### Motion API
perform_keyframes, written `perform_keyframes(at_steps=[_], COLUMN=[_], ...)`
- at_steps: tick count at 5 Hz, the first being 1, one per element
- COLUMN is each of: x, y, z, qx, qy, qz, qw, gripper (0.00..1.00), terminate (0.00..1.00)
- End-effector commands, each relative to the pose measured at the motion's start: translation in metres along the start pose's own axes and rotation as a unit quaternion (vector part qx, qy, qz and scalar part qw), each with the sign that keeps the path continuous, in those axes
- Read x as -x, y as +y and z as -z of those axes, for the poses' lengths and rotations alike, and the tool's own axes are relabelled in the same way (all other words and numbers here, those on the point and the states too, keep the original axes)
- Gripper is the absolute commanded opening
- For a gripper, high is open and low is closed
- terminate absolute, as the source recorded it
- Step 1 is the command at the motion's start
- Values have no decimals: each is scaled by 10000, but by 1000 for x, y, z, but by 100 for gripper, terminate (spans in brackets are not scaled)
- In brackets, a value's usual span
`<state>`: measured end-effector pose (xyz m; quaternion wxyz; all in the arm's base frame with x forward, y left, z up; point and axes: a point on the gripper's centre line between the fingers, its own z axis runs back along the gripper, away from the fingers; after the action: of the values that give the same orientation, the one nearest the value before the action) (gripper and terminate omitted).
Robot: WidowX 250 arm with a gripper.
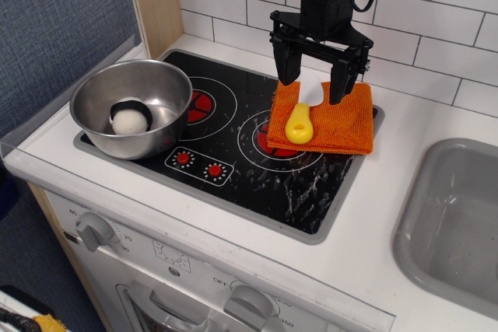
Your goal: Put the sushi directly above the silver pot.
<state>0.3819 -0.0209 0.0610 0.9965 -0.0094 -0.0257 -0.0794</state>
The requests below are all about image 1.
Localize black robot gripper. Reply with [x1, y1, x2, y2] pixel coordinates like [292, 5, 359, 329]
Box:
[270, 0, 374, 105]

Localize white egg with black band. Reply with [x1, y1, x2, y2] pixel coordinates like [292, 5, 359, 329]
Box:
[109, 96, 153, 135]

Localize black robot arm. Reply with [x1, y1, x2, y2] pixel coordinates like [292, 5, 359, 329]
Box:
[270, 0, 374, 105]

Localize silver metal pot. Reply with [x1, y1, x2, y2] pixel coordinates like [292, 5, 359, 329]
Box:
[70, 60, 193, 160]

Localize orange folded cloth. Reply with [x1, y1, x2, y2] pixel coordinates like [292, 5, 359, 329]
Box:
[267, 82, 374, 155]

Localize black toy stovetop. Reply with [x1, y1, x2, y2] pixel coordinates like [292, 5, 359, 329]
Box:
[72, 48, 386, 246]

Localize right red stove button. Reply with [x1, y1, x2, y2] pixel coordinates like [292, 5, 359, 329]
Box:
[207, 164, 223, 178]

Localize red stove button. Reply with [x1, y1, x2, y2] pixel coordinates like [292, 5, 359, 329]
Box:
[176, 152, 191, 166]
[207, 164, 223, 178]

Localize left red stove button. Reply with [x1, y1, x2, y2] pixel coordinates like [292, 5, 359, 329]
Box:
[176, 152, 191, 166]

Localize wooden side panel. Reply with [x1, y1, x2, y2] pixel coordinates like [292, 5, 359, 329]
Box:
[132, 0, 184, 59]

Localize grey sink basin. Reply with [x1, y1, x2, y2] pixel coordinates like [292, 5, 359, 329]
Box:
[393, 138, 497, 319]

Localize right grey oven knob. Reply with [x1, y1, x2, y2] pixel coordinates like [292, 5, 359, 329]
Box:
[223, 285, 273, 331]

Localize grey oven knob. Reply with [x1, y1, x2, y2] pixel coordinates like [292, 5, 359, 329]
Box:
[75, 212, 114, 253]
[223, 285, 273, 331]

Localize left grey oven knob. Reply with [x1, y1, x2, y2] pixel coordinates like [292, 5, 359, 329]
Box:
[75, 212, 114, 253]

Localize white toy oven door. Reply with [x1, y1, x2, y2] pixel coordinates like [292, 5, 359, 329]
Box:
[116, 281, 230, 331]

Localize yellow and black object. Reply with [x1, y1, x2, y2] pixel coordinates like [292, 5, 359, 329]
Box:
[1, 308, 67, 332]

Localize yellow handled white toy knife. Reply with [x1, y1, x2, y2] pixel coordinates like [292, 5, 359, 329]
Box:
[285, 71, 324, 145]

